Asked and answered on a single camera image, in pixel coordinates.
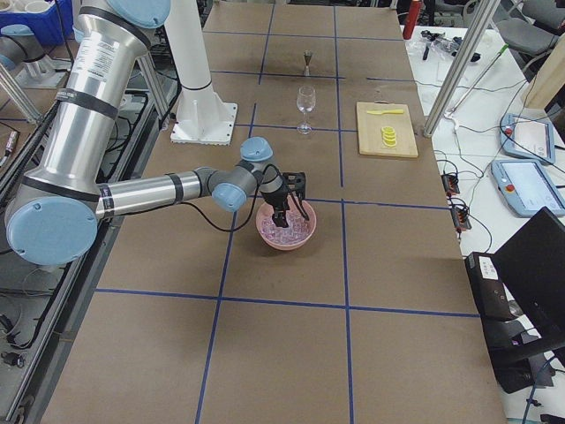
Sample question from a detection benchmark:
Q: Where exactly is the teach pendant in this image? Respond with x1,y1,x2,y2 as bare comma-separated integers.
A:
491,159,564,217
500,113,555,164

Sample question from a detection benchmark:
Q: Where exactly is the red cylinder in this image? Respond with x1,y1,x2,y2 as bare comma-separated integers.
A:
403,0,423,40

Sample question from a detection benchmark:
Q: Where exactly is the grey office chair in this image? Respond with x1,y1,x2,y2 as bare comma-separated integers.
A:
496,1,564,57

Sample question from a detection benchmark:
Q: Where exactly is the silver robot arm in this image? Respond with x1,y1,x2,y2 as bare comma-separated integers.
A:
5,1,290,266
1,24,45,71

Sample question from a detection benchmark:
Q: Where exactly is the pink bowl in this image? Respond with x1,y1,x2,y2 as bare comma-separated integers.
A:
255,201,317,251

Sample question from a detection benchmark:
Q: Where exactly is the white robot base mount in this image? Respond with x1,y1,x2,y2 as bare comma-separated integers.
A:
165,1,237,145

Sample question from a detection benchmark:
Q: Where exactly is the black power box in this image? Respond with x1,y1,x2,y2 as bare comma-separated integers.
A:
464,252,516,322

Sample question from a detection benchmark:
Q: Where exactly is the teach pendant near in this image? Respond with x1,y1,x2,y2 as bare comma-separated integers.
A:
491,159,564,217

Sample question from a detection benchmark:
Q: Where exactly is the black monitor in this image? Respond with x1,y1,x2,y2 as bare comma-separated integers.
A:
492,207,564,335

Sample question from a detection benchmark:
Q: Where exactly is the pile of ice cubes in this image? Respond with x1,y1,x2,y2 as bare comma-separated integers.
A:
260,210,313,246

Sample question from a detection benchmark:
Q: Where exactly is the blue storage bin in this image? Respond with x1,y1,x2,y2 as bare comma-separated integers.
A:
1,0,73,46

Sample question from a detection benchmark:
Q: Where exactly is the teach pendant far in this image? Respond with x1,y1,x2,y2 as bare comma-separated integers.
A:
500,113,555,164

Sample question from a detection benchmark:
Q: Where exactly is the bamboo cutting board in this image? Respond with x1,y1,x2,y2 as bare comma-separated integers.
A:
356,102,418,159

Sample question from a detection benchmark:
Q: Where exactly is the yellow plastic knife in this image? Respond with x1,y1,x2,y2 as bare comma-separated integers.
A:
365,109,405,116

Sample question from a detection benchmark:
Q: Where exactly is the clear wine glass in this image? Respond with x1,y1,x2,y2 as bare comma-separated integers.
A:
297,86,316,135

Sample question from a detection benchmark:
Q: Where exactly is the steel cocktail jigger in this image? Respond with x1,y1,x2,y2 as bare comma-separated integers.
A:
304,50,313,77

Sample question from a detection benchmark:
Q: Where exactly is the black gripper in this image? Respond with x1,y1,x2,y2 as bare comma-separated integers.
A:
260,176,290,228

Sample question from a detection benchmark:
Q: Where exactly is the aluminium frame post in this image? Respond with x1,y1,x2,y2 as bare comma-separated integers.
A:
423,0,500,138

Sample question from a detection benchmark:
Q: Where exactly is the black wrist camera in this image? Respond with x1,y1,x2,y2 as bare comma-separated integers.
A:
282,171,306,203

